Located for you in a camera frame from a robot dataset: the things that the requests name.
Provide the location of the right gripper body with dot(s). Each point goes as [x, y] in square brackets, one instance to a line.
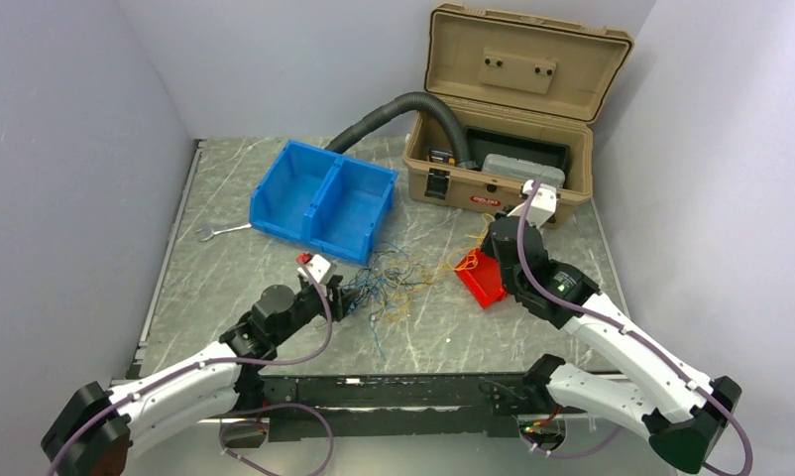
[488, 242]

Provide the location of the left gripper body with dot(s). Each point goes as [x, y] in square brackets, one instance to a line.
[334, 305]

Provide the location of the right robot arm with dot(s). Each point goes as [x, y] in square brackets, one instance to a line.
[680, 411]

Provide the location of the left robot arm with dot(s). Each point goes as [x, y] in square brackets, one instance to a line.
[100, 429]

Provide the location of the red storage bin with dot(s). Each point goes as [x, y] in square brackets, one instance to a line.
[481, 276]

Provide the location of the grey plastic organiser box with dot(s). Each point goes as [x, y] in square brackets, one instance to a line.
[512, 168]

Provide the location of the blue double storage bin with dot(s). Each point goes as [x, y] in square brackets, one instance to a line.
[324, 201]

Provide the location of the black tray in case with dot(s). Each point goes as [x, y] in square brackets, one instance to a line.
[522, 146]

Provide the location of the yellow black device in case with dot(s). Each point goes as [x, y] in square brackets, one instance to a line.
[440, 157]

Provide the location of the silver wrench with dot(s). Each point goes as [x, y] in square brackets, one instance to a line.
[205, 233]

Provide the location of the tan tool case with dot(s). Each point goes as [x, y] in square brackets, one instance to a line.
[510, 76]

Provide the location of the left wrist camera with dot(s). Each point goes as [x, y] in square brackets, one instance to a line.
[315, 266]

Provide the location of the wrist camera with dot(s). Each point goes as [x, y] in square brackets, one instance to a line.
[315, 266]
[539, 203]

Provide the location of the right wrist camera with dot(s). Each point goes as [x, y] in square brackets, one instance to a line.
[539, 203]

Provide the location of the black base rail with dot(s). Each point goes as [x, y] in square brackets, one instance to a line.
[491, 404]

